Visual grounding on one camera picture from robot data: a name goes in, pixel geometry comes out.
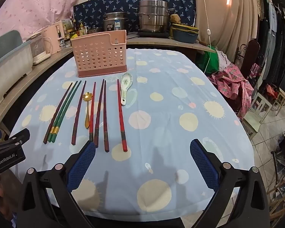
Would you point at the black induction cooker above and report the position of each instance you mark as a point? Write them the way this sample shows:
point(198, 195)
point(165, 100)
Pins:
point(156, 35)

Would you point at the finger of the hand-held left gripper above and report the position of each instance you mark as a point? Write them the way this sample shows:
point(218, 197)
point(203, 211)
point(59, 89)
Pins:
point(16, 137)

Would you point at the beige curtain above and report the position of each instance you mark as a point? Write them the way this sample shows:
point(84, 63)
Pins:
point(228, 23)

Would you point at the gold flower-shaped spoon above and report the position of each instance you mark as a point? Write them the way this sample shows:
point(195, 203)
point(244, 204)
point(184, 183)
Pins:
point(87, 96)

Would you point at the pink perforated utensil basket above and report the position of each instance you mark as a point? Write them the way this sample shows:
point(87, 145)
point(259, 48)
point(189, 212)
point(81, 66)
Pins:
point(97, 54)

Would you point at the green chopstick gold band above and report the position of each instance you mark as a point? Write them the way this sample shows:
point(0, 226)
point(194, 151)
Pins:
point(64, 109)
point(68, 109)

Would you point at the white ceramic soup spoon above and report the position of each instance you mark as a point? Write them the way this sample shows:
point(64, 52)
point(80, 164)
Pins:
point(127, 79)

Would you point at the rack of hanging clothes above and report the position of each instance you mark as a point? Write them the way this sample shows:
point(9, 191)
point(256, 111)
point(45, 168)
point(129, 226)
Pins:
point(275, 40)

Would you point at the brown loofah sponge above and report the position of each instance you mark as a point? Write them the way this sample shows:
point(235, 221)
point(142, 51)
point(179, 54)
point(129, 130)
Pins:
point(175, 18)

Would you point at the maroon chopstick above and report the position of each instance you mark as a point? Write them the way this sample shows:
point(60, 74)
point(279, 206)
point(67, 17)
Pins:
point(99, 114)
point(58, 112)
point(79, 114)
point(105, 116)

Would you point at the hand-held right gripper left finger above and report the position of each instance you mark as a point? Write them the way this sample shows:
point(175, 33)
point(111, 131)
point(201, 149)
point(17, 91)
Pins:
point(82, 166)

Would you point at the white stool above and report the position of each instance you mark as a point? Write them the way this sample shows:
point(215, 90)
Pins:
point(254, 121)
point(281, 98)

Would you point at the stainless steel steamer pot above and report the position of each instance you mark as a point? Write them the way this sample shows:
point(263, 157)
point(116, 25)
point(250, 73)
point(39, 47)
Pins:
point(154, 16)

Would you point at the cluster of condiment bottles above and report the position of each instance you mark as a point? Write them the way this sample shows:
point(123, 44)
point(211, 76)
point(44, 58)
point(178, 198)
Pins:
point(82, 29)

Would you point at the person's left hand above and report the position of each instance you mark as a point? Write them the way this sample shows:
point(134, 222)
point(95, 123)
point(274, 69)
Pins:
point(2, 191)

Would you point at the yellow-rimmed dark bowl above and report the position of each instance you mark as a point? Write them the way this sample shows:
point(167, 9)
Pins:
point(185, 27)

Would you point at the pink floral garment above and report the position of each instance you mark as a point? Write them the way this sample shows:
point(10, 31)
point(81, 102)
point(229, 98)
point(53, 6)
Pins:
point(230, 80)

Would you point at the pink box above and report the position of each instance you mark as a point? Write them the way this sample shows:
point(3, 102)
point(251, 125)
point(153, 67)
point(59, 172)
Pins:
point(52, 35)

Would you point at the white countertop appliance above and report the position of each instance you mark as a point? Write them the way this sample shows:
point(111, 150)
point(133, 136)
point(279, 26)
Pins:
point(40, 49)

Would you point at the blue casserole dish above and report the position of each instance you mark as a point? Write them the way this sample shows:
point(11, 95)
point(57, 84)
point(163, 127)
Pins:
point(186, 37)

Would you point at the green bag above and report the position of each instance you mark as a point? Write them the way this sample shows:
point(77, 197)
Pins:
point(213, 63)

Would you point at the navy floral cloth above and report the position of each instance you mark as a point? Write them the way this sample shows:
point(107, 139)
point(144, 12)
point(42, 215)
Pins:
point(97, 7)

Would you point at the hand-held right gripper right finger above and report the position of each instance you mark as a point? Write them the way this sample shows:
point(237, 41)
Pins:
point(203, 163)

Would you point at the dark wooden chair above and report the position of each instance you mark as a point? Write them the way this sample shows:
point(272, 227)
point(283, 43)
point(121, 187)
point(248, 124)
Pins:
point(250, 52)

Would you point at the pink floral sheet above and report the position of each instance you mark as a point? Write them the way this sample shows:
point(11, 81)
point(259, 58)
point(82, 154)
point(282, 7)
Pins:
point(38, 4)

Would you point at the clear storage bin blue lid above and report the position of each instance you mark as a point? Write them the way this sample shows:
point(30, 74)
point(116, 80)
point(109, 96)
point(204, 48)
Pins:
point(9, 71)

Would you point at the red chopstick dark band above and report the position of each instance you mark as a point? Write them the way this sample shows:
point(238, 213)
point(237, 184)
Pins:
point(92, 114)

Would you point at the light blue spotted tablecloth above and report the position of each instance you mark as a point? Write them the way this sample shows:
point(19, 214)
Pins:
point(168, 99)

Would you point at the steel rice cooker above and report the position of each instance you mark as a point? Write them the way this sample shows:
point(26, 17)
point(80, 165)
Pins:
point(115, 22)

